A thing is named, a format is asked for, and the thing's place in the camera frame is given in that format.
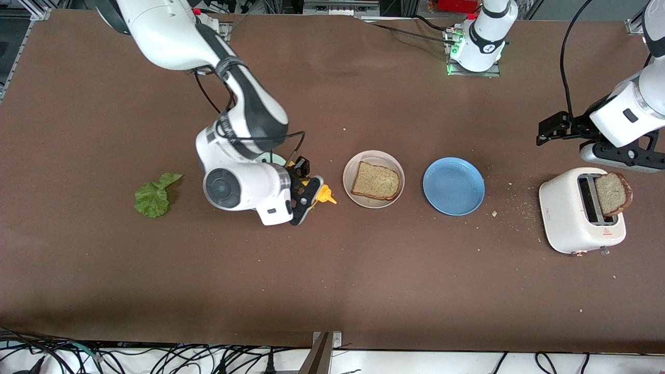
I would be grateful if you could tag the green lettuce leaf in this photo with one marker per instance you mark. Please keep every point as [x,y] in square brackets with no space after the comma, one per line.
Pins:
[151,200]

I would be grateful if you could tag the black power plug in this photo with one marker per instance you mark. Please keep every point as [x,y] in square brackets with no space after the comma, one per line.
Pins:
[270,366]

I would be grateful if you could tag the aluminium frame profile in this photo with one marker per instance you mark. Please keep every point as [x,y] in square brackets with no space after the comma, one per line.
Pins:
[634,27]
[39,14]

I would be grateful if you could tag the beige plate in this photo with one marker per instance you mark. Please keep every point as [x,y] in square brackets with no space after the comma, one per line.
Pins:
[379,157]

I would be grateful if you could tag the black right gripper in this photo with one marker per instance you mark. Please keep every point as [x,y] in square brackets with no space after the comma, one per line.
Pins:
[297,179]

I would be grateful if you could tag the white toaster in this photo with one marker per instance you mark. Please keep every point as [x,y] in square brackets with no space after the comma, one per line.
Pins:
[563,218]

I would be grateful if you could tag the light green plate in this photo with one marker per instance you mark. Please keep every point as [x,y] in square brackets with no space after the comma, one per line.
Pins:
[275,158]

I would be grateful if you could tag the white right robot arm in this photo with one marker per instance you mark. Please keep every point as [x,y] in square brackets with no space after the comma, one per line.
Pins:
[171,31]

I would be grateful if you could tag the grey metal background frame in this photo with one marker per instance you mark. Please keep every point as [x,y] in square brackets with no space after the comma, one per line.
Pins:
[340,8]

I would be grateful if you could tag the blue plate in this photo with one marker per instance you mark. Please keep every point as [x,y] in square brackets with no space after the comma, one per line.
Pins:
[453,187]

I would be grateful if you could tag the brown bread slice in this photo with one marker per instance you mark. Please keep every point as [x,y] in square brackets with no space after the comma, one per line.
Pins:
[613,195]
[376,182]

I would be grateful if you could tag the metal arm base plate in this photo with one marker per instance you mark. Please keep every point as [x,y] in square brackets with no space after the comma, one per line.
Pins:
[493,74]
[225,31]

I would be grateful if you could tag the yellow mustard squeeze bottle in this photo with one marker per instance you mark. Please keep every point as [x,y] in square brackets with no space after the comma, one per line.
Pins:
[324,193]

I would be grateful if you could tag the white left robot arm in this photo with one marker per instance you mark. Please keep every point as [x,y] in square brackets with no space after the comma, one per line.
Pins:
[486,36]

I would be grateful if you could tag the dark grey metal beam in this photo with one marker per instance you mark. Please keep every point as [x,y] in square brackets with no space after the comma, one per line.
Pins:
[318,358]

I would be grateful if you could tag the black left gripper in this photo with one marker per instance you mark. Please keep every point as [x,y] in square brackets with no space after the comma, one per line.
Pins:
[578,125]

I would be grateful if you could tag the silver metal bracket plate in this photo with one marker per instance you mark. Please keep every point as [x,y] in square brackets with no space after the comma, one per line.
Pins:
[336,340]

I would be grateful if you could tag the red background object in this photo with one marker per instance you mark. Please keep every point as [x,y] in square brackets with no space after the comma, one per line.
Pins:
[457,5]

